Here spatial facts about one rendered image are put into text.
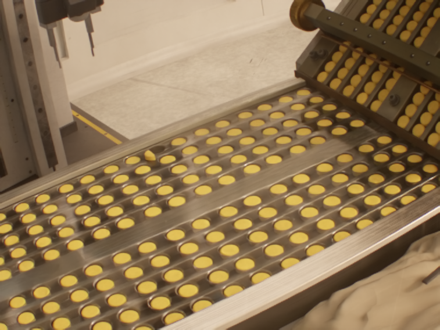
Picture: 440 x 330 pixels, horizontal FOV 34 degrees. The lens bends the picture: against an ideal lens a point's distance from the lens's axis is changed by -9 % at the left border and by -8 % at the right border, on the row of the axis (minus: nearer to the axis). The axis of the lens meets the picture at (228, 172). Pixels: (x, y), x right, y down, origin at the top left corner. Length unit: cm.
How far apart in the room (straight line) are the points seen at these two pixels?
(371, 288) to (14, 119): 150
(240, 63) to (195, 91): 27
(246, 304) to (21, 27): 135
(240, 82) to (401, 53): 233
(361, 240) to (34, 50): 136
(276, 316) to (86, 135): 161
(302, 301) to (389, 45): 22
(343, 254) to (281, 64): 257
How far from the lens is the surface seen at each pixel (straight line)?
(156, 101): 283
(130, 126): 269
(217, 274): 44
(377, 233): 45
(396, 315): 37
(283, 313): 42
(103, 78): 307
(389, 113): 57
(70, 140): 200
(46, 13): 82
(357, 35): 59
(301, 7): 64
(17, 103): 180
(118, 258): 47
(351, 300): 37
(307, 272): 43
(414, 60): 54
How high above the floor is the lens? 123
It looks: 32 degrees down
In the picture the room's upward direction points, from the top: 8 degrees counter-clockwise
